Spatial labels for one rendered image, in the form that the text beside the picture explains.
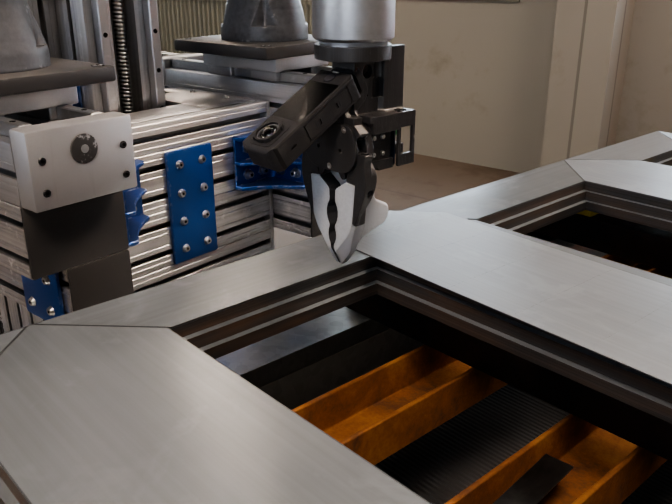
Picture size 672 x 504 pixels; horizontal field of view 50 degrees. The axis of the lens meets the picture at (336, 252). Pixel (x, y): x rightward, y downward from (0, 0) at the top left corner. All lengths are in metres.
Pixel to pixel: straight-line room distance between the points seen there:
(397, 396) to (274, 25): 0.66
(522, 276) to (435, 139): 3.98
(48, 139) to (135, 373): 0.34
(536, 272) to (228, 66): 0.71
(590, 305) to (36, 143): 0.59
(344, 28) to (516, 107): 3.81
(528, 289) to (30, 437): 0.47
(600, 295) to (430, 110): 4.02
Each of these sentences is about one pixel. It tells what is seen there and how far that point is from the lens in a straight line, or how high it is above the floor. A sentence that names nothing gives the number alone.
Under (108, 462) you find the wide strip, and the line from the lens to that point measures 0.52.
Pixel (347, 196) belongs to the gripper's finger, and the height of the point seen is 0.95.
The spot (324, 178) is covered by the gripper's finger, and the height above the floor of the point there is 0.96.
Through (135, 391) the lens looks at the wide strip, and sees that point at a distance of 0.59.
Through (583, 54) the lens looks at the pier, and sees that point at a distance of 3.98.
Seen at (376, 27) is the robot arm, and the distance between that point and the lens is 0.66.
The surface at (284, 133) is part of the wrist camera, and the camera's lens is 0.63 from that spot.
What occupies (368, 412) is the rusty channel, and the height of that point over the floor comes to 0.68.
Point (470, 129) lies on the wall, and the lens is 4.61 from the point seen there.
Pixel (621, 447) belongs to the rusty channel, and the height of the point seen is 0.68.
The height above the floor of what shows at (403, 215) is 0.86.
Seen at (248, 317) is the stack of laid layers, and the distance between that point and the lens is 0.71.
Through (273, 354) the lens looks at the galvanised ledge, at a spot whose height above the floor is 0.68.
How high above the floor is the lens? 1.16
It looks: 22 degrees down
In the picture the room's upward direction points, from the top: straight up
